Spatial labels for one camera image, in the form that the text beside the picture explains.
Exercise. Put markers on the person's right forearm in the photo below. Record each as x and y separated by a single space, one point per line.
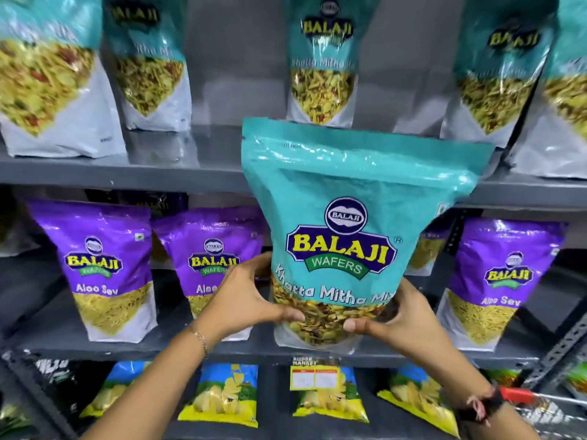
500 428

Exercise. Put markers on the purple sev snack packet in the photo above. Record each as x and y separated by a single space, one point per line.
500 279
206 256
426 251
105 270

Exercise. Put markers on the person's right hand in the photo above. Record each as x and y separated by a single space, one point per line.
417 334

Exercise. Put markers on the person's right thumb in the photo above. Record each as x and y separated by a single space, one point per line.
367 325

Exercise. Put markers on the green snack packet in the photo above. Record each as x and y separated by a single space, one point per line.
502 375

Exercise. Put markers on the yellow white shelf price tag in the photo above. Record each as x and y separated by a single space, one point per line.
314 374

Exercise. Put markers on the blue yellow chips packet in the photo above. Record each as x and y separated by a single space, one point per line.
417 398
114 389
222 394
334 403

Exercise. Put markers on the person's left thumb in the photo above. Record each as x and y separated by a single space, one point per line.
282 312

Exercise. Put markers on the black snack packet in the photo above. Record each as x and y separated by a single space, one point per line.
52 380

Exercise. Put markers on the person's left forearm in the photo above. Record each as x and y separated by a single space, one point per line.
146 389

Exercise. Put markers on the large teal snack mix packet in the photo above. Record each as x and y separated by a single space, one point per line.
362 178

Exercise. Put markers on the person's left hand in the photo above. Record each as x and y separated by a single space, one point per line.
238 302

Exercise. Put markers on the grey metal shelf rack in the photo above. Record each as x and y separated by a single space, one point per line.
183 164

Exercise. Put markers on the black wristband with pink thread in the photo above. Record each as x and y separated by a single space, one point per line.
481 403

